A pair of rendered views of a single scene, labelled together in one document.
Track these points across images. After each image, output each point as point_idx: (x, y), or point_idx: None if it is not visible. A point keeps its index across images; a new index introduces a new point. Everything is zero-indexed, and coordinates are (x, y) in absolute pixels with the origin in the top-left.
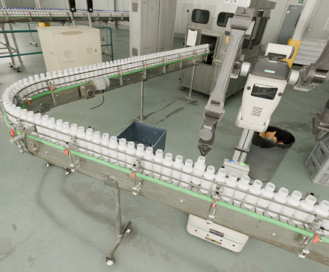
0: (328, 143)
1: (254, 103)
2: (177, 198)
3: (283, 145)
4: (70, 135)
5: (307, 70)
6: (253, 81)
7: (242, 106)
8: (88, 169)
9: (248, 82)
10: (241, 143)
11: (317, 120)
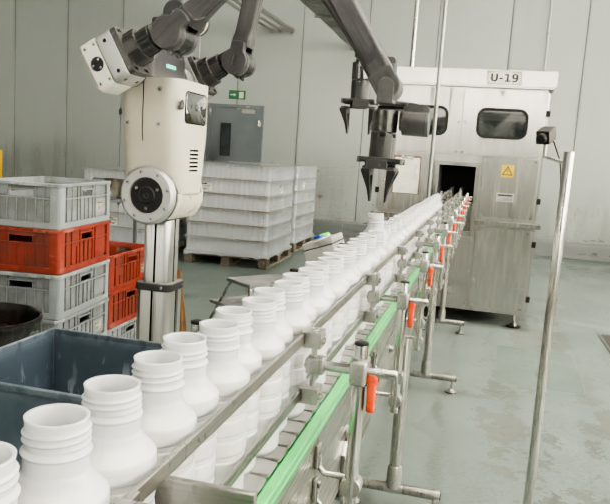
0: (25, 299)
1: (190, 140)
2: (388, 346)
3: (41, 320)
4: (299, 342)
5: (232, 55)
6: (184, 87)
7: (171, 157)
8: (324, 481)
9: (175, 92)
10: (170, 267)
11: (362, 101)
